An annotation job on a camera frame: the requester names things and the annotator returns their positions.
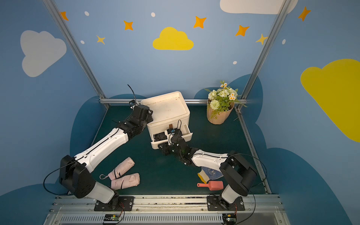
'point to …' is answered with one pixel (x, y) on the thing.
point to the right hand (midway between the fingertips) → (161, 142)
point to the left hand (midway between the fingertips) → (148, 113)
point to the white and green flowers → (222, 99)
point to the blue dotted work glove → (207, 173)
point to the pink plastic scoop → (213, 185)
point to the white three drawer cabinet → (169, 110)
